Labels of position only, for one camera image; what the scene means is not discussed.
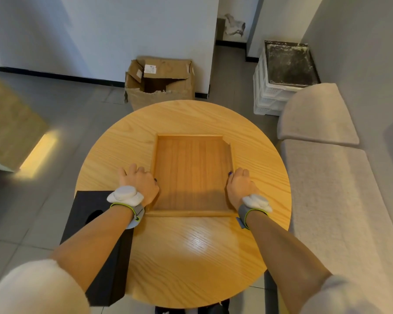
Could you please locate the stack of white plastic crates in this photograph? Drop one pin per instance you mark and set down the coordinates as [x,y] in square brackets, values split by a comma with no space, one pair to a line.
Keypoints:
[265,98]

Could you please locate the small beige seat cushion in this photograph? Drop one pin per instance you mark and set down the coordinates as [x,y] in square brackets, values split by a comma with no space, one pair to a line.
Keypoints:
[316,116]

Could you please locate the white sleeve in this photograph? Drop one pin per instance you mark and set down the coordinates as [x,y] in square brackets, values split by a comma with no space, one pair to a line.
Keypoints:
[36,289]
[340,297]

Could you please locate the dark dusty square board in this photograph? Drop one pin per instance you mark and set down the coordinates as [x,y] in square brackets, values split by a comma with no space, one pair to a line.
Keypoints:
[290,63]

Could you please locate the person's left thumb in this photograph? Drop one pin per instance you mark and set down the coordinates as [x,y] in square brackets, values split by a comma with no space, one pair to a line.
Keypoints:
[155,184]

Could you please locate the torn cardboard box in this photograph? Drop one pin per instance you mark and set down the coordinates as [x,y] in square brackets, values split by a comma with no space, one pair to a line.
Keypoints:
[163,91]

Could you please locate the long beige seat cushion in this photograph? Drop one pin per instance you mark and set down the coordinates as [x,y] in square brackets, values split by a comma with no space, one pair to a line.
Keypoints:
[340,212]

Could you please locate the white right sleeve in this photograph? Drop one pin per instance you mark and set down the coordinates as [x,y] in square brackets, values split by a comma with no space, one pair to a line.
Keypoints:
[340,297]

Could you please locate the person's right hand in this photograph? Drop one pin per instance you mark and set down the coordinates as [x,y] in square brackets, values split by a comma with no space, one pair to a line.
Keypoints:
[240,188]

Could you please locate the black shoe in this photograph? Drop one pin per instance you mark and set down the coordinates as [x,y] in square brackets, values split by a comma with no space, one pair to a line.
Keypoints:
[168,311]
[214,308]

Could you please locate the white left sleeve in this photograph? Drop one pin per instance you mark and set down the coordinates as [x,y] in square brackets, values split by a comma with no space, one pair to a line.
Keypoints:
[36,289]

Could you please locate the black box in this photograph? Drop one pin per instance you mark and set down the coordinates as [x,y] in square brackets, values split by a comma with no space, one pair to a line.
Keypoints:
[111,277]

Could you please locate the person's left hand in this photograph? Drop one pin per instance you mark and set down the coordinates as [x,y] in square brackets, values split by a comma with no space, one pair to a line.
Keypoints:
[140,183]

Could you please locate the rectangular wooden tray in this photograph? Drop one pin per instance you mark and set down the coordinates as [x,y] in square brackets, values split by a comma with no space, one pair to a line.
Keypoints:
[193,173]

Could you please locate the light wooden cabinet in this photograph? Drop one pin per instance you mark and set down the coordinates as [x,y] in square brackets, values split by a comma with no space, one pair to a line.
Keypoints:
[9,127]

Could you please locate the person's left forearm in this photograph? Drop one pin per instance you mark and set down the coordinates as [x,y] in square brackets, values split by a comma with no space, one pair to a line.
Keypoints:
[95,238]

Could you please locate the person's right thumb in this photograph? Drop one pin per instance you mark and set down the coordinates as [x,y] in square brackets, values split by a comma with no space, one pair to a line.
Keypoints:
[230,179]

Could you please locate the person's right forearm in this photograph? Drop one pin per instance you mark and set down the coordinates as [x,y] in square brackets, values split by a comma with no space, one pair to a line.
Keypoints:
[281,255]

